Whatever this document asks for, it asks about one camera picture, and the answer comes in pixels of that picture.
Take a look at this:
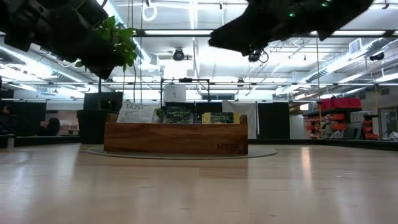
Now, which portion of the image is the shelf with red bins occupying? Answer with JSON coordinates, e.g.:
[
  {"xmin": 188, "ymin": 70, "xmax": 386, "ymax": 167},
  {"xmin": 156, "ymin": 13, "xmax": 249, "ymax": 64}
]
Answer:
[{"xmin": 303, "ymin": 96, "xmax": 381, "ymax": 141}]

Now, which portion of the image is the black partition panel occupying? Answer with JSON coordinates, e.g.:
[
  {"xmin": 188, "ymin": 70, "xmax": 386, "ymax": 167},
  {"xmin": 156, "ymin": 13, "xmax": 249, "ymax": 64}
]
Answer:
[
  {"xmin": 257, "ymin": 102, "xmax": 290, "ymax": 139},
  {"xmin": 83, "ymin": 91, "xmax": 124, "ymax": 111},
  {"xmin": 12, "ymin": 101, "xmax": 47, "ymax": 137}
]

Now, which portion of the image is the long ceiling light strip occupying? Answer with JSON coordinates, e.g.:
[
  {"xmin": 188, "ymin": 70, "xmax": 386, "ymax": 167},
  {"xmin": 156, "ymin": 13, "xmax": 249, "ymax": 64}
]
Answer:
[{"xmin": 143, "ymin": 29, "xmax": 388, "ymax": 36}]

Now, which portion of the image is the orange white tea bag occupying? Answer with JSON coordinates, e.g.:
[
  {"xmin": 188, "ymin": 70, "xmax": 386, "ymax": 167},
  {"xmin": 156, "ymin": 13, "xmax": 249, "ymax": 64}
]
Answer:
[{"xmin": 116, "ymin": 100, "xmax": 161, "ymax": 124}]

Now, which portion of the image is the dark grey plant pot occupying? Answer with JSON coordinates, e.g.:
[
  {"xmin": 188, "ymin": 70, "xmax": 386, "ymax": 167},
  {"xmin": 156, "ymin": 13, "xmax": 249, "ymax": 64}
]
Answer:
[{"xmin": 76, "ymin": 108, "xmax": 119, "ymax": 144}]

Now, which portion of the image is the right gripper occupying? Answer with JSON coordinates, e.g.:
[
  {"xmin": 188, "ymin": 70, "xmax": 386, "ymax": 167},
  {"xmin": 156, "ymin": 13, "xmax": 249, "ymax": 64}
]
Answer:
[{"xmin": 208, "ymin": 0, "xmax": 327, "ymax": 56}]

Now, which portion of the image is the black aluminium table frame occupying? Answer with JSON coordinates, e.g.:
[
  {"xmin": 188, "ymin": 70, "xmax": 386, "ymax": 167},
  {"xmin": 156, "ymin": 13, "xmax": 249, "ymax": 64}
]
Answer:
[{"xmin": 0, "ymin": 133, "xmax": 398, "ymax": 152}]

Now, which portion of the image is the dark blue tea bag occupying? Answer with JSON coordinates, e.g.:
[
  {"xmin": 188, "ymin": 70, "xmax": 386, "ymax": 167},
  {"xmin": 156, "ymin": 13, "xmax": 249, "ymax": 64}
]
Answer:
[{"xmin": 161, "ymin": 105, "xmax": 197, "ymax": 124}]

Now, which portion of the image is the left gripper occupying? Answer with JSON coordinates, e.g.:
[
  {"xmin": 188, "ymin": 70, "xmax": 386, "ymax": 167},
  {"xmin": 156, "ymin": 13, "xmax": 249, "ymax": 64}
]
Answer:
[{"xmin": 30, "ymin": 0, "xmax": 125, "ymax": 80}]

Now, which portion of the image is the wooden tea organizer box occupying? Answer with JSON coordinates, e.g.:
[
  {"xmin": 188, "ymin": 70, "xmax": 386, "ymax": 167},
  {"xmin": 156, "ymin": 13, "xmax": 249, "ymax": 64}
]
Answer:
[{"xmin": 103, "ymin": 113, "xmax": 249, "ymax": 156}]

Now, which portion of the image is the person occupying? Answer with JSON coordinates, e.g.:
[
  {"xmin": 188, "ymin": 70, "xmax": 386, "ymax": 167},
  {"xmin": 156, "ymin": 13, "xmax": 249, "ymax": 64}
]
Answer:
[
  {"xmin": 0, "ymin": 105, "xmax": 16, "ymax": 136},
  {"xmin": 39, "ymin": 117, "xmax": 62, "ymax": 137}
]

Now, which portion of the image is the green leafy plant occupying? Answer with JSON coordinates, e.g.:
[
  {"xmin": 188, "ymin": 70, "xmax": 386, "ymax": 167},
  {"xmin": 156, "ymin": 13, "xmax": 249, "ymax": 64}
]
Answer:
[{"xmin": 73, "ymin": 15, "xmax": 138, "ymax": 94}]

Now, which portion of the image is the black ceiling spotlight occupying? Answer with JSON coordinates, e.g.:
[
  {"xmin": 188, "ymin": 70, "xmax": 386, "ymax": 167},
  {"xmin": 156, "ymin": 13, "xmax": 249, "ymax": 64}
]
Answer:
[
  {"xmin": 247, "ymin": 49, "xmax": 269, "ymax": 64},
  {"xmin": 369, "ymin": 51, "xmax": 386, "ymax": 62},
  {"xmin": 172, "ymin": 49, "xmax": 186, "ymax": 62}
]

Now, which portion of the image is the white box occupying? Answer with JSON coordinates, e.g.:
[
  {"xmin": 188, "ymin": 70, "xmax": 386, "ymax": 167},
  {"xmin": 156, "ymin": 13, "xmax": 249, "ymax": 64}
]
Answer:
[{"xmin": 163, "ymin": 84, "xmax": 187, "ymax": 103}]

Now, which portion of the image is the white curtain panel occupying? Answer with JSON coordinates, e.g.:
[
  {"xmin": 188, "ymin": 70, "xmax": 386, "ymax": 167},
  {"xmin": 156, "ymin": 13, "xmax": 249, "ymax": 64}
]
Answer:
[{"xmin": 221, "ymin": 100, "xmax": 259, "ymax": 139}]

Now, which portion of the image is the white air vent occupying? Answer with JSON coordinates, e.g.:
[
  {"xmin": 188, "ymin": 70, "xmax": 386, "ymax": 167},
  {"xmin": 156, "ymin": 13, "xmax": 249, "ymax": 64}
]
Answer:
[{"xmin": 348, "ymin": 37, "xmax": 362, "ymax": 55}]

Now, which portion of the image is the yellow green tea bag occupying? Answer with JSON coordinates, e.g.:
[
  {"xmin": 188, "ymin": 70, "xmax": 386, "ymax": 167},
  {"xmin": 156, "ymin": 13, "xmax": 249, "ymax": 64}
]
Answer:
[{"xmin": 201, "ymin": 111, "xmax": 241, "ymax": 124}]

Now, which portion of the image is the round grey mat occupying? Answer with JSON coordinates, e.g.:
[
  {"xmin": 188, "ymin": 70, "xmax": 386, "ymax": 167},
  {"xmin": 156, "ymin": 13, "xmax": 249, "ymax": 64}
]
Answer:
[{"xmin": 86, "ymin": 144, "xmax": 278, "ymax": 161}]

